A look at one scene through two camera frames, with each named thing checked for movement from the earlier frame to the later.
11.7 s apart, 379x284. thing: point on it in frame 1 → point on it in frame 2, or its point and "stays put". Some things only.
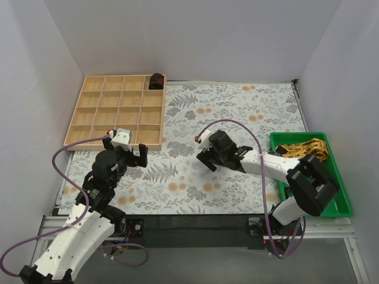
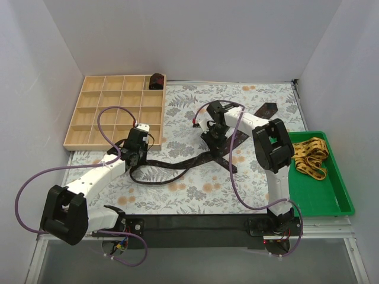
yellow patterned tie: [314, 147] stays put
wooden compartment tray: [108, 103] stays put
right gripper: [211, 157] → [213, 135]
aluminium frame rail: [53, 227] stays put
